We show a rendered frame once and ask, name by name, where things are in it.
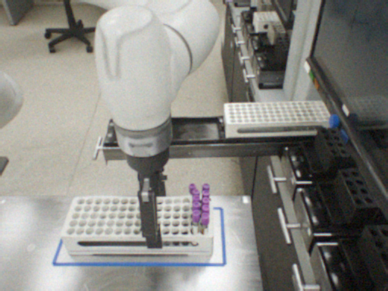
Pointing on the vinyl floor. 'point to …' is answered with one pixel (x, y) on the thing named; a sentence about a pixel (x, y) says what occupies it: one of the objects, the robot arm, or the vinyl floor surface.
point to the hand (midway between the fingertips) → (157, 217)
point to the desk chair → (70, 30)
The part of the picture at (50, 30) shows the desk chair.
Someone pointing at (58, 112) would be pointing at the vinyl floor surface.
